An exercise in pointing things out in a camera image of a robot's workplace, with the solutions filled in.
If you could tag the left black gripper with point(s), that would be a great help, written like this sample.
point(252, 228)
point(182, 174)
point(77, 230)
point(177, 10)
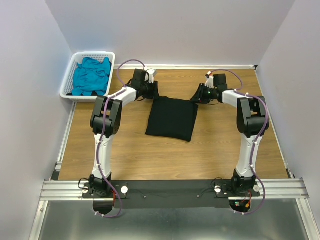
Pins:
point(154, 90)

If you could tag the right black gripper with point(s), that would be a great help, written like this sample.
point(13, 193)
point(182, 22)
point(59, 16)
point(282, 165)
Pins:
point(198, 97)

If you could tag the black t shirt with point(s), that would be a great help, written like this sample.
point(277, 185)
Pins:
point(172, 118)

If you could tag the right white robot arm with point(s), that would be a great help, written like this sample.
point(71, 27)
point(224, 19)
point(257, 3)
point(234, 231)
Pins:
point(252, 121)

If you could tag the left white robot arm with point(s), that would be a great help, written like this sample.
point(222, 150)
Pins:
point(106, 120)

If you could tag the blue t shirt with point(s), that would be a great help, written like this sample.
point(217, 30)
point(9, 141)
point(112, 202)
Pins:
point(91, 77)

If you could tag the white plastic basket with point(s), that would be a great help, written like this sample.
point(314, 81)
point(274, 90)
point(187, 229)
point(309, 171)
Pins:
point(67, 83)

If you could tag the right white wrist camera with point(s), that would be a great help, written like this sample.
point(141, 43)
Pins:
point(209, 80)

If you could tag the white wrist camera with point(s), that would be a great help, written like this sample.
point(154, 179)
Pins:
point(150, 74)
point(209, 80)

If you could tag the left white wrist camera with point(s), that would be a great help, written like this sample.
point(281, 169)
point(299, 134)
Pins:
point(150, 74)

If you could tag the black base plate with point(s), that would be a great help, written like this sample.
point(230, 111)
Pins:
point(166, 194)

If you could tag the aluminium rail frame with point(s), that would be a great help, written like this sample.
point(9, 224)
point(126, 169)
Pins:
point(281, 212)

